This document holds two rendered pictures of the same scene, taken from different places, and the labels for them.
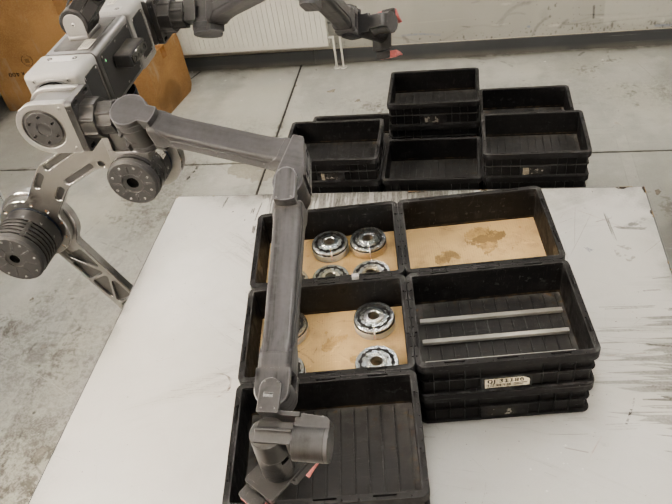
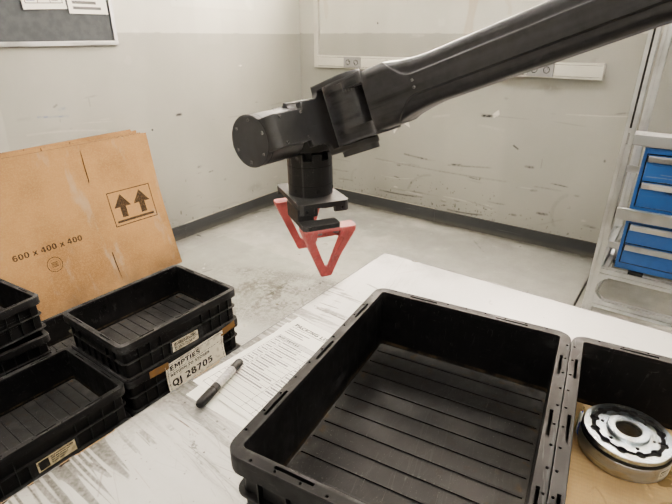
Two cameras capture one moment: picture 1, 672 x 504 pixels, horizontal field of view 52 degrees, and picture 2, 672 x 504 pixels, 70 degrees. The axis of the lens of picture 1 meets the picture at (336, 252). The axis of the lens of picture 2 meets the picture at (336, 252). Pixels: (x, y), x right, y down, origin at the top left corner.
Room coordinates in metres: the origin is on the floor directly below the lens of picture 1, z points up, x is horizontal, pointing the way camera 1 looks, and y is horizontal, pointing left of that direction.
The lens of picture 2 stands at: (0.88, -0.39, 1.32)
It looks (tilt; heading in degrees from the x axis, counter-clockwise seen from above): 24 degrees down; 112
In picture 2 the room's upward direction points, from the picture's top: straight up
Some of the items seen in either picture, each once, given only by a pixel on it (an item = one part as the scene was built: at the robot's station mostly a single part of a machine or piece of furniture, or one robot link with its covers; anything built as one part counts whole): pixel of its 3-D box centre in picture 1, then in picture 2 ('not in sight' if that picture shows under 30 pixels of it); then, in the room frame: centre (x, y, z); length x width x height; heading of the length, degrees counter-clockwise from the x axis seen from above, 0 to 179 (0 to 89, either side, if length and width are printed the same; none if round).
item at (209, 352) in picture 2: not in sight; (199, 366); (0.06, 0.55, 0.41); 0.31 x 0.02 x 0.16; 76
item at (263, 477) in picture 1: (276, 461); (310, 177); (0.62, 0.15, 1.15); 0.10 x 0.07 x 0.07; 133
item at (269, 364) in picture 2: not in sight; (282, 367); (0.48, 0.30, 0.70); 0.33 x 0.23 x 0.01; 76
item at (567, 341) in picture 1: (495, 327); not in sight; (1.06, -0.34, 0.87); 0.40 x 0.30 x 0.11; 84
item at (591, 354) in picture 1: (496, 313); not in sight; (1.06, -0.34, 0.92); 0.40 x 0.30 x 0.02; 84
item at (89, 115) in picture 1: (100, 117); not in sight; (1.32, 0.44, 1.45); 0.09 x 0.08 x 0.12; 166
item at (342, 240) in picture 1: (329, 243); not in sight; (1.48, 0.01, 0.86); 0.10 x 0.10 x 0.01
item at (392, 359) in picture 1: (376, 362); not in sight; (1.02, -0.05, 0.86); 0.10 x 0.10 x 0.01
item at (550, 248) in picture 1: (475, 244); not in sight; (1.36, -0.38, 0.87); 0.40 x 0.30 x 0.11; 84
